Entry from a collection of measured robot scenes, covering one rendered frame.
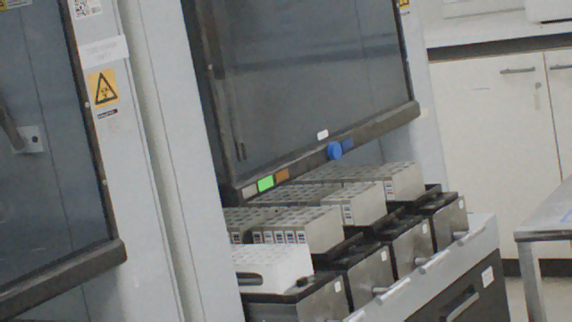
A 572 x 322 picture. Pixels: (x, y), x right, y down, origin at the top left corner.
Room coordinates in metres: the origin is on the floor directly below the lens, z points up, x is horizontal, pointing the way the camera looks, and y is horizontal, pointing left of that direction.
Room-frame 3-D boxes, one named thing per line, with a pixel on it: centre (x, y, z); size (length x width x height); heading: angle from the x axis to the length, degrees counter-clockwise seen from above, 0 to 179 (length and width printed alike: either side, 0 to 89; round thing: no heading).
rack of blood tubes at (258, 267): (1.88, 0.14, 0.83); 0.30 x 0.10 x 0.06; 54
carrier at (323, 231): (1.95, -0.03, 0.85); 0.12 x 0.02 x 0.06; 145
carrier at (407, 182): (2.19, -0.20, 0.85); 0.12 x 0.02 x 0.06; 143
